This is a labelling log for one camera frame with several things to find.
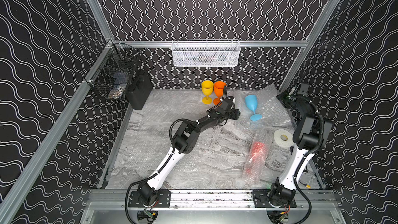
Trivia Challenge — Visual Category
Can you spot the orange wine glass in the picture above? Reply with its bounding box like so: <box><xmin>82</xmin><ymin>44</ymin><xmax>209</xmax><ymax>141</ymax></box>
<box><xmin>213</xmin><ymin>81</ymin><xmax>227</xmax><ymax>105</ymax></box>

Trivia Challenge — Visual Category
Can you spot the blue wine glass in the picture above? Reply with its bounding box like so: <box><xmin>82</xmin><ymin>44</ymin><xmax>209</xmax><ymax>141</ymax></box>
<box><xmin>245</xmin><ymin>94</ymin><xmax>262</xmax><ymax>121</ymax></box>

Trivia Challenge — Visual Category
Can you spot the yellow wine glass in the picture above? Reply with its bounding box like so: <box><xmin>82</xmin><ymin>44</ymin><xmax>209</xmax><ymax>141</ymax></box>
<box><xmin>201</xmin><ymin>80</ymin><xmax>214</xmax><ymax>105</ymax></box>

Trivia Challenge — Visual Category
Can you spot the red wine glass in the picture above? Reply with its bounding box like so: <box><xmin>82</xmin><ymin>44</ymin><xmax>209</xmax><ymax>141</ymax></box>
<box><xmin>243</xmin><ymin>129</ymin><xmax>274</xmax><ymax>186</ymax></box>

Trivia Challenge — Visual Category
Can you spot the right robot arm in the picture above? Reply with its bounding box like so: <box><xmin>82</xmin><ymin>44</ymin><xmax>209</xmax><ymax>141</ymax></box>
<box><xmin>268</xmin><ymin>83</ymin><xmax>333</xmax><ymax>207</ymax></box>

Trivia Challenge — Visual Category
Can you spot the white tape roll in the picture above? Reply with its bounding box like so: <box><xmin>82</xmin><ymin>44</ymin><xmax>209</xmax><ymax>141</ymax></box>
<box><xmin>273</xmin><ymin>129</ymin><xmax>294</xmax><ymax>148</ymax></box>

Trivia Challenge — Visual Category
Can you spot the black box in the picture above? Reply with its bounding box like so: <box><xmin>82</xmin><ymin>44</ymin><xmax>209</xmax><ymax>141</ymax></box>
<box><xmin>125</xmin><ymin>69</ymin><xmax>153</xmax><ymax>110</ymax></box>

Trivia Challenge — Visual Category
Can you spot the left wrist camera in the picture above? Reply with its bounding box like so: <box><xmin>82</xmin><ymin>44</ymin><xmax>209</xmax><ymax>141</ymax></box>
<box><xmin>221</xmin><ymin>96</ymin><xmax>235</xmax><ymax>107</ymax></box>

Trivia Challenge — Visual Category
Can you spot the black wire basket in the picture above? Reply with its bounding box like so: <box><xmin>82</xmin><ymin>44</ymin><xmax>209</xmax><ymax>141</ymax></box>
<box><xmin>87</xmin><ymin>42</ymin><xmax>143</xmax><ymax>102</ymax></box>

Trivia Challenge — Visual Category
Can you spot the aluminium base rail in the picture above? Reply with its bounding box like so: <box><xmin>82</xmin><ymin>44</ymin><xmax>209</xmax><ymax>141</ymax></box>
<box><xmin>86</xmin><ymin>189</ymin><xmax>338</xmax><ymax>211</ymax></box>

